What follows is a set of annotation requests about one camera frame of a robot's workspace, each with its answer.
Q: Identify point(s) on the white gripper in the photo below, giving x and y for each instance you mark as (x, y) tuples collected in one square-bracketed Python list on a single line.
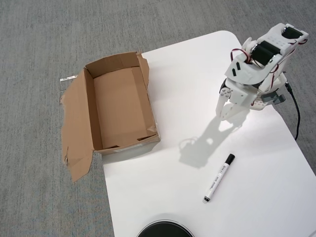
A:
[(239, 95)]

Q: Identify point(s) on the white marker pen black cap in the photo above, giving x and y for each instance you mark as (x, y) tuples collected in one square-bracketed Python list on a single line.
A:
[(218, 179)]

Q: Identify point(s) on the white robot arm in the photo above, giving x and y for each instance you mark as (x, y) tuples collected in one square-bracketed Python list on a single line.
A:
[(247, 71)]

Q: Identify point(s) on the open brown cardboard box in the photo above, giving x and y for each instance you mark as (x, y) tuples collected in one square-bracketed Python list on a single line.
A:
[(118, 103)]

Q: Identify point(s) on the grey table clamp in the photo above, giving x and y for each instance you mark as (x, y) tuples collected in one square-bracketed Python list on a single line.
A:
[(271, 98)]

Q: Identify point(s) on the black round object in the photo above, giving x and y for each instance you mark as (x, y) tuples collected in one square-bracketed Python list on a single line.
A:
[(165, 228)]

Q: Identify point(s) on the white strip on carpet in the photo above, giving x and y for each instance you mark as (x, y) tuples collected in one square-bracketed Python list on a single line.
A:
[(67, 78)]

